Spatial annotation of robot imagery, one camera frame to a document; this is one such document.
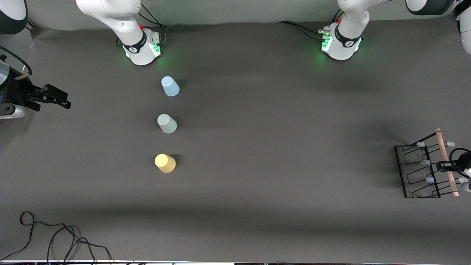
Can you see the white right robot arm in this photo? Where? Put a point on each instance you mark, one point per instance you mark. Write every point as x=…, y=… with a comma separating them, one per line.
x=110, y=14

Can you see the yellow plastic cup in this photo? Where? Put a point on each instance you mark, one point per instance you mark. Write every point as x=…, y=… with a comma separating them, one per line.
x=165, y=163

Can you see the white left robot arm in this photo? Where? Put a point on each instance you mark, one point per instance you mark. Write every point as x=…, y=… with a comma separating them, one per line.
x=346, y=22

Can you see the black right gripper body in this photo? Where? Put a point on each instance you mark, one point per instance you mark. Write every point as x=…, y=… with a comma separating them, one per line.
x=18, y=92

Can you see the pale green plastic cup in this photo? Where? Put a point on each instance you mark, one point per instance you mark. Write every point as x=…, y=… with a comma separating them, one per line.
x=167, y=124

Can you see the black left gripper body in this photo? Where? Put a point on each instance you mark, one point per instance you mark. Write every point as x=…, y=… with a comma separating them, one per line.
x=463, y=160

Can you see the light blue plastic cup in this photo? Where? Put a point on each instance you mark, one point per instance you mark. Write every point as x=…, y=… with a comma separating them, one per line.
x=170, y=87

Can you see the dark metal frame rail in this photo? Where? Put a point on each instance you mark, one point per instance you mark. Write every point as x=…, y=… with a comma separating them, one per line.
x=32, y=25

